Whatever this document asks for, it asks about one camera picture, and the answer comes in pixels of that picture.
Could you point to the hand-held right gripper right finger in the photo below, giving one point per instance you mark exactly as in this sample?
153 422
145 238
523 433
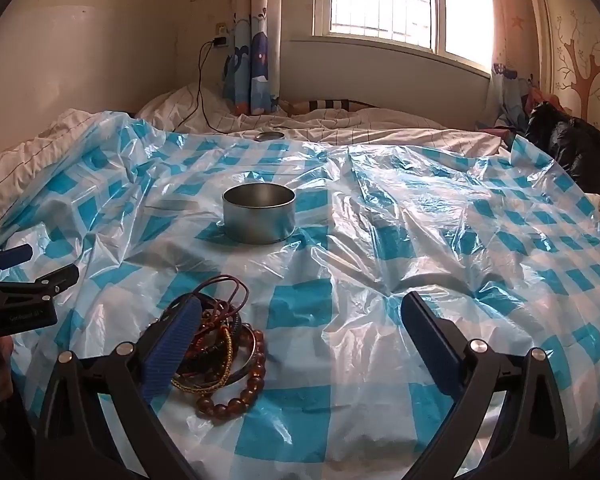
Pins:
430 342

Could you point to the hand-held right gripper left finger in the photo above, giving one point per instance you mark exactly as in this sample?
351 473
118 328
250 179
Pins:
172 345

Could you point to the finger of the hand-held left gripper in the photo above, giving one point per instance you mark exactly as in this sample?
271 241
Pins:
10 256
50 280

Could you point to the round metal tin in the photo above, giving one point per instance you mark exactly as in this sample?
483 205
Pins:
259 212

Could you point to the blue checkered plastic sheet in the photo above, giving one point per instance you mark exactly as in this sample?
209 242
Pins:
380 240

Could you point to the round metal tin lid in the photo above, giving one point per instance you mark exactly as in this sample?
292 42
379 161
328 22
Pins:
270 136

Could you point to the striped pillow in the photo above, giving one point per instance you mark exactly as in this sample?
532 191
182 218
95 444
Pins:
330 105

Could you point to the blue cartoon curtain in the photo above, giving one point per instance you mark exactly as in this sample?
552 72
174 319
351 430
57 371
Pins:
252 55
510 95

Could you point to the tree wall sticker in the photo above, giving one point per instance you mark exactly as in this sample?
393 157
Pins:
585 70

